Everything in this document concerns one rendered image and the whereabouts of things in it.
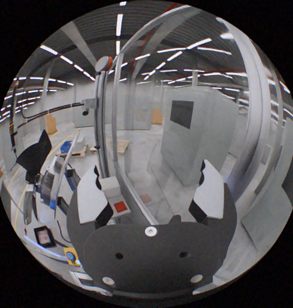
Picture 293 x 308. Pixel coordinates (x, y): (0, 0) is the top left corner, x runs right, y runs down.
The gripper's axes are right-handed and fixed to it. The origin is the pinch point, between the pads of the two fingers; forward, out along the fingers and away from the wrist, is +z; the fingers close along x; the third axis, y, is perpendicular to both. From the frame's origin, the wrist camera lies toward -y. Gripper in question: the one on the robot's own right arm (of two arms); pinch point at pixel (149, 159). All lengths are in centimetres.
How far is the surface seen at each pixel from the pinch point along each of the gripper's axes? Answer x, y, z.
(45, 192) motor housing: -60, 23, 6
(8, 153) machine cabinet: -678, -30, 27
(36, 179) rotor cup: -71, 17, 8
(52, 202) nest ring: -56, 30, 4
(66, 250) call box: -37, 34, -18
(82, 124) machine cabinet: -476, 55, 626
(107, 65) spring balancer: -27, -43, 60
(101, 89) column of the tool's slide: -32, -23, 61
